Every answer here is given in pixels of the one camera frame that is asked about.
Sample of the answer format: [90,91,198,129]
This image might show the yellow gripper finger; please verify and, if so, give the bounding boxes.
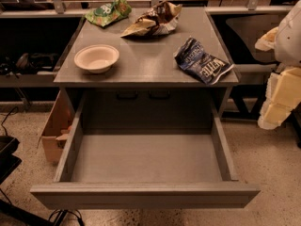
[258,67,301,130]

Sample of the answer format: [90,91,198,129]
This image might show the grey top drawer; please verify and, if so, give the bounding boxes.
[31,89,260,209]

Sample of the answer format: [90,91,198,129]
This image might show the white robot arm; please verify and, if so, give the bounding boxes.
[255,1,301,130]

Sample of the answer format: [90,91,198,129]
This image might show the grey drawer cabinet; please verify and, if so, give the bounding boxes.
[55,8,238,134]

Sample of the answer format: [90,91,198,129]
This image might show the blue chip bag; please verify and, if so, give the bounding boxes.
[174,38,233,85]

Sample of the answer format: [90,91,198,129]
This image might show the brown crumpled chip bag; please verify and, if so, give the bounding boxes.
[121,1,182,38]

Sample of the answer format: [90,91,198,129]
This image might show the green chip bag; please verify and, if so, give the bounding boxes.
[85,0,132,27]

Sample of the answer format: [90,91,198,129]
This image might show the white paper bowl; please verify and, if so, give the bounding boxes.
[74,44,119,73]

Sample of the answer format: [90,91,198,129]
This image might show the cardboard box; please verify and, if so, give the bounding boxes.
[40,92,74,163]

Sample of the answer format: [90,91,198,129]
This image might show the black headphones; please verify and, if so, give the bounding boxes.
[0,53,59,75]

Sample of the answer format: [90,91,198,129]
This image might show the black chair base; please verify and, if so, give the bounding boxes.
[0,135,86,226]

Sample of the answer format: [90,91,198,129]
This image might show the black floor cable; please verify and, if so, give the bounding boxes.
[0,105,21,137]

